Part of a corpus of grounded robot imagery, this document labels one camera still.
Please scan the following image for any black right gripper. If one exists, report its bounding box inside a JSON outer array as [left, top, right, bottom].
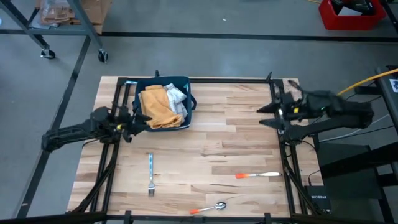
[[256, 90, 309, 131]]

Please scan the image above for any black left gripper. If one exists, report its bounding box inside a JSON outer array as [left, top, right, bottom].
[[113, 105, 154, 144]]

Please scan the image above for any mustard yellow towel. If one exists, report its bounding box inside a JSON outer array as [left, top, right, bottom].
[[138, 84, 184, 130]]

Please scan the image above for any white grey-striped kitchen towel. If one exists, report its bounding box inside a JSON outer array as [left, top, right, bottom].
[[164, 82, 190, 119]]

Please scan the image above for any navy blue fabric basket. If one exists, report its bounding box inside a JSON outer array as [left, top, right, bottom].
[[132, 75, 197, 133]]

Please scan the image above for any small silver metal piece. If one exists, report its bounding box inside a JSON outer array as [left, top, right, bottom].
[[147, 152, 156, 198]]

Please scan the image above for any black equipment stand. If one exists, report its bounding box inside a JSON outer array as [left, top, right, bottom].
[[315, 64, 398, 224]]

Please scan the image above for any red plastic bin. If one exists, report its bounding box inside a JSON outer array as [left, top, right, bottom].
[[318, 0, 387, 31]]

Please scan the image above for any brown cardboard box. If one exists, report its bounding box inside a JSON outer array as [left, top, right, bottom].
[[80, 0, 112, 35]]

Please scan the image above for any grey metal cart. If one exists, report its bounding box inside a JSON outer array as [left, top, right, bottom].
[[0, 0, 109, 64]]

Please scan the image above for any plastic-wrapped cardboard stack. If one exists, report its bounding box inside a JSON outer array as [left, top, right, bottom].
[[34, 0, 82, 26]]

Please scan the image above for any black electronic device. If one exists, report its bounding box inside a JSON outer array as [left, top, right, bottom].
[[330, 0, 376, 16]]

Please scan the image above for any black aluminium frame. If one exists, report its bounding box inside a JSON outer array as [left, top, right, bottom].
[[0, 70, 398, 224]]

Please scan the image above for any fork with orange handle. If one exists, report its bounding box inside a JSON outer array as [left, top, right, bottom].
[[235, 171, 283, 180]]

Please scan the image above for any grey cable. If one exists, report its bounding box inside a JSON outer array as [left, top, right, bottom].
[[318, 113, 391, 143]]

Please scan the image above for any black Netgear network switch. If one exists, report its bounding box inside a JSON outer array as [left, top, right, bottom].
[[303, 185, 333, 215]]

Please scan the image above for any spoon with orange handle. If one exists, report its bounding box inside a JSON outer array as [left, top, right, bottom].
[[189, 201, 227, 215]]

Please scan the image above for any yellow cable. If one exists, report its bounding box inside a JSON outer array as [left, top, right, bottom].
[[337, 67, 398, 96]]

